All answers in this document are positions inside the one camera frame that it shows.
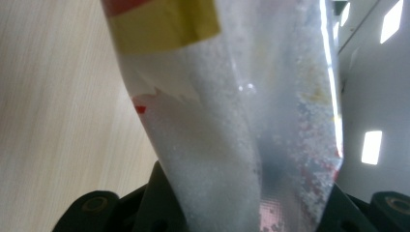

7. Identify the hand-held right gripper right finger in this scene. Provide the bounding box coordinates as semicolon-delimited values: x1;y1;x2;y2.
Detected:
317;183;380;232

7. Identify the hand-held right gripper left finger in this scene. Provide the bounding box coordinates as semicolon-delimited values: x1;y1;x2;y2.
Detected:
132;160;190;232

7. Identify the red and white sugar bag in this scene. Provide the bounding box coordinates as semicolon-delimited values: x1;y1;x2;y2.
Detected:
101;0;344;232

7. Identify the ceiling light panel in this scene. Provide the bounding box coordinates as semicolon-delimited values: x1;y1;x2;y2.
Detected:
379;0;404;45
339;1;351;28
361;130;384;166

